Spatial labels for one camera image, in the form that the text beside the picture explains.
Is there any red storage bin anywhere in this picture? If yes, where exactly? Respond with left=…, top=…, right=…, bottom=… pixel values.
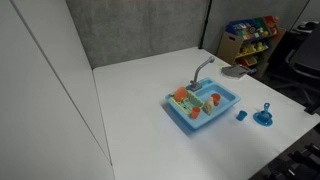
left=264, top=15, right=280, bottom=30

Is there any black office chair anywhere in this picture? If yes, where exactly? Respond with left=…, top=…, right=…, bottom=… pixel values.
left=269, top=23, right=320, bottom=116

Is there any blue toy plate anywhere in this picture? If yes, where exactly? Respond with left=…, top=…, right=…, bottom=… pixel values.
left=252, top=111, right=274, bottom=127

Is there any yellow storage bin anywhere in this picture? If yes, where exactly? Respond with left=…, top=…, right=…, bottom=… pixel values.
left=238, top=43, right=266, bottom=57

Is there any light blue toy sink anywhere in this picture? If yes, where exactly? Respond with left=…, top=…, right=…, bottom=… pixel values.
left=164, top=77, right=242, bottom=131

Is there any small blue toy cup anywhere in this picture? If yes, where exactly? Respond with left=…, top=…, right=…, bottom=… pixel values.
left=236, top=109, right=248, bottom=122

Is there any green storage bin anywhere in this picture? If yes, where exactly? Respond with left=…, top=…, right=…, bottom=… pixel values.
left=252, top=17, right=268, bottom=34

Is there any black vertical pole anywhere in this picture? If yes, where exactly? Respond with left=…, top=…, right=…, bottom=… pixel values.
left=198, top=0, right=213, bottom=50

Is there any yellow green dish rack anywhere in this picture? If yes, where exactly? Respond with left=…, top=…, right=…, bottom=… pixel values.
left=169, top=89, right=205, bottom=116

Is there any blue storage bin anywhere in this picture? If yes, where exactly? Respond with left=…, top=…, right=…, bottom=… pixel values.
left=225, top=19, right=255, bottom=37

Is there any grey toy faucet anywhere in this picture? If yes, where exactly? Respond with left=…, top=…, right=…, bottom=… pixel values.
left=189, top=55, right=216, bottom=93

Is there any wooden toy storage shelf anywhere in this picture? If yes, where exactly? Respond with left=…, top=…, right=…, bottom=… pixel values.
left=215, top=14, right=287, bottom=79

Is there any orange cup without handle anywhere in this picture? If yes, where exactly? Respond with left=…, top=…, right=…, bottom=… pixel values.
left=189, top=106, right=202, bottom=120

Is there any blue toy ladle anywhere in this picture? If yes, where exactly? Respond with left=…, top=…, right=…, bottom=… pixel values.
left=259, top=102, right=272, bottom=122

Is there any orange cup with handle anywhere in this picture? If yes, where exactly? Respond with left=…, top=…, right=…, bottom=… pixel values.
left=210, top=93, right=222, bottom=107

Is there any cream toy sponge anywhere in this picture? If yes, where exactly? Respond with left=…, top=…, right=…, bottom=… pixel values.
left=203, top=96, right=215, bottom=116

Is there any black tripod stand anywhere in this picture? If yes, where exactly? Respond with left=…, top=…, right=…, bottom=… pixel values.
left=266, top=142, right=320, bottom=180

